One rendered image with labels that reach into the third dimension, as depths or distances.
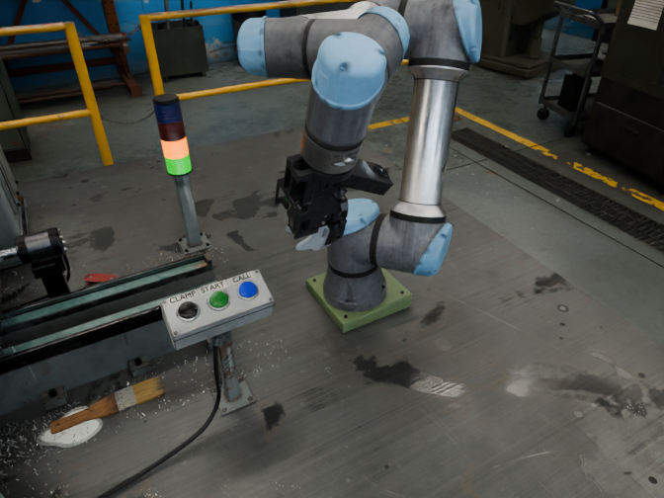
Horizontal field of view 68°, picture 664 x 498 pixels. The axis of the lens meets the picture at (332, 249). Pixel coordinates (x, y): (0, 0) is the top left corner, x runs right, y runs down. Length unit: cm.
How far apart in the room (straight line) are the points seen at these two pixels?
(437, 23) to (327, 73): 48
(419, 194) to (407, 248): 11
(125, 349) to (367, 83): 76
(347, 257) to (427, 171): 25
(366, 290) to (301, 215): 48
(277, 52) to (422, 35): 38
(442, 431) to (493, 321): 33
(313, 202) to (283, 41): 21
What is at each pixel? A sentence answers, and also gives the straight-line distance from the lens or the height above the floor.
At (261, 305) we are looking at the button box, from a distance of 82.
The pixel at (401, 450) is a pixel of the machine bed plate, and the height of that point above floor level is 80.
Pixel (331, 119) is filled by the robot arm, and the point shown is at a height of 140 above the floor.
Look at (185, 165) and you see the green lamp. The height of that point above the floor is 105.
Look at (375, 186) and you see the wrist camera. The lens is 72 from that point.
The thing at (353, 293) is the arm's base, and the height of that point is 88.
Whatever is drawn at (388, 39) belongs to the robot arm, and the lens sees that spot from 64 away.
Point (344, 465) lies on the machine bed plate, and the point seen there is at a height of 80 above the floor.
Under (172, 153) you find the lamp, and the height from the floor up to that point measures 109.
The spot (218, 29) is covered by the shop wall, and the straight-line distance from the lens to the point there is 630.
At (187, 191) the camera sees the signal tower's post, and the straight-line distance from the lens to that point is 134.
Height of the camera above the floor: 160
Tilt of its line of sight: 36 degrees down
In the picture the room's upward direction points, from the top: straight up
